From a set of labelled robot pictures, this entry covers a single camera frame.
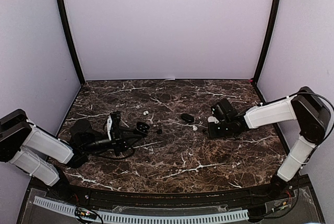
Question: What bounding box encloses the black oval charging case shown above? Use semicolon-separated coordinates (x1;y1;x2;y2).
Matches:
181;113;195;123

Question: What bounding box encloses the black round charging case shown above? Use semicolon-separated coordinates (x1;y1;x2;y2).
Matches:
134;122;150;135

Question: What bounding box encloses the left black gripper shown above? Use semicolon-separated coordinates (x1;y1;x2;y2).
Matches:
82;126;142;157

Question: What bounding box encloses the white oval charging case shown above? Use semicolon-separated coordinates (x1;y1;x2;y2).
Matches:
207;116;219;124

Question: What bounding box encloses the left black frame post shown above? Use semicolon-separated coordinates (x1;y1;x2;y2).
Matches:
52;0;86;85

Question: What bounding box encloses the black frame post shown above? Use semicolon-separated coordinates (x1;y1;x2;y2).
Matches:
252;0;280;86
52;0;86;85

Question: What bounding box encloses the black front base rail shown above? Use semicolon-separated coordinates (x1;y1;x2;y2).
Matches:
26;175;311;209

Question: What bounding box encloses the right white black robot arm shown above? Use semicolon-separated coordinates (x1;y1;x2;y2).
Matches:
207;86;333;200

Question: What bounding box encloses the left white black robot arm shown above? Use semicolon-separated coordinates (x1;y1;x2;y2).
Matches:
1;109;150;201

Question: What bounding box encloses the right black frame post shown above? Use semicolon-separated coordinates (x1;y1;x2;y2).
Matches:
252;0;280;86

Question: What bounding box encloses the white slotted cable duct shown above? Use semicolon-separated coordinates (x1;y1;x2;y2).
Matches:
33;196;249;223

